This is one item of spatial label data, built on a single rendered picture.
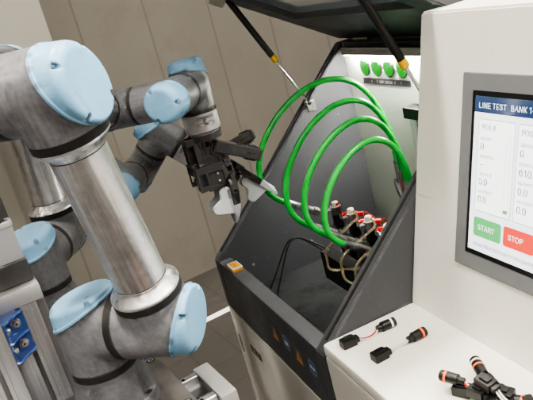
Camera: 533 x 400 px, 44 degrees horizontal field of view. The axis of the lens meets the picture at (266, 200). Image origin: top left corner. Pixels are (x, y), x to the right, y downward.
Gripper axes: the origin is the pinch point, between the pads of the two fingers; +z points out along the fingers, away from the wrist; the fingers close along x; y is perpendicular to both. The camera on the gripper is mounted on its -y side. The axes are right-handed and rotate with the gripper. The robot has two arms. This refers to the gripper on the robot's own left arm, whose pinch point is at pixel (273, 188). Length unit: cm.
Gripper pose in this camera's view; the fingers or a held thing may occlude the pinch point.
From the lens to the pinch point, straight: 159.9
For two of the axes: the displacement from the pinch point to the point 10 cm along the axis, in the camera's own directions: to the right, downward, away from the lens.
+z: 8.6, 4.9, 1.4
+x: 1.3, 0.7, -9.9
